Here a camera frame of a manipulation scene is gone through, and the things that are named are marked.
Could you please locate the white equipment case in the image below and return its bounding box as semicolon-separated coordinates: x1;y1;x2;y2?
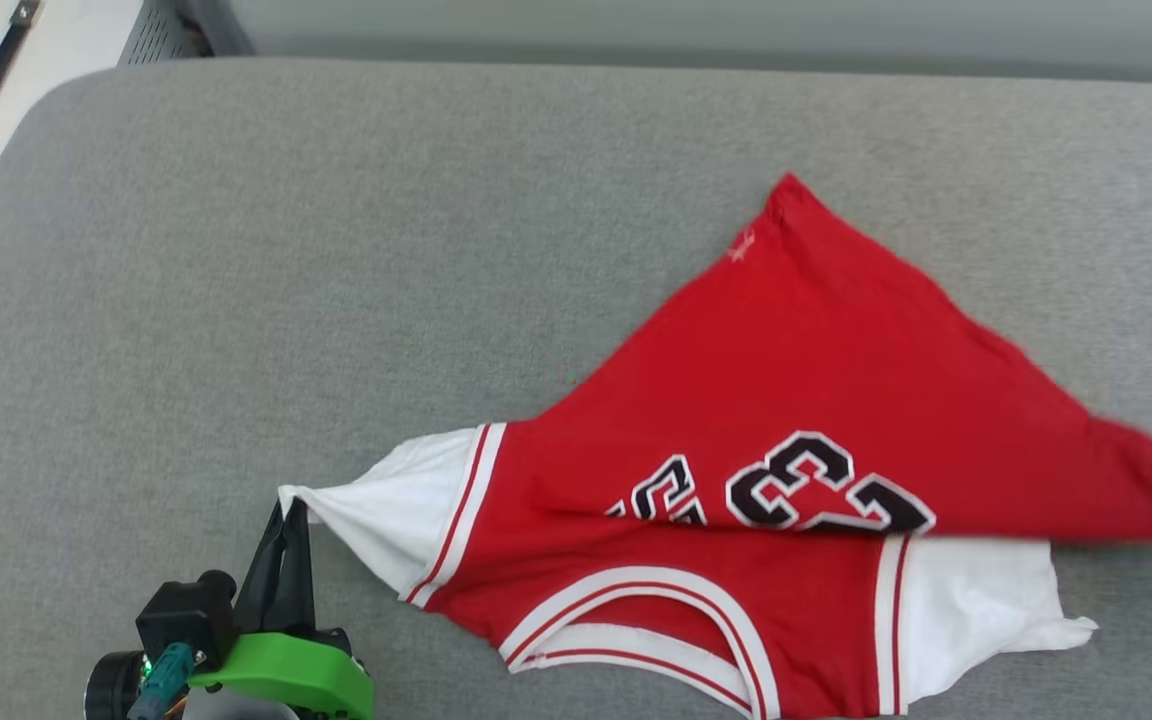
0;0;215;217

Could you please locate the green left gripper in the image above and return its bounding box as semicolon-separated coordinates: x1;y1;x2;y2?
84;498;376;720

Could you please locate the red white basketball jersey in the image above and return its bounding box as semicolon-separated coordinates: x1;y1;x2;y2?
278;172;1152;720

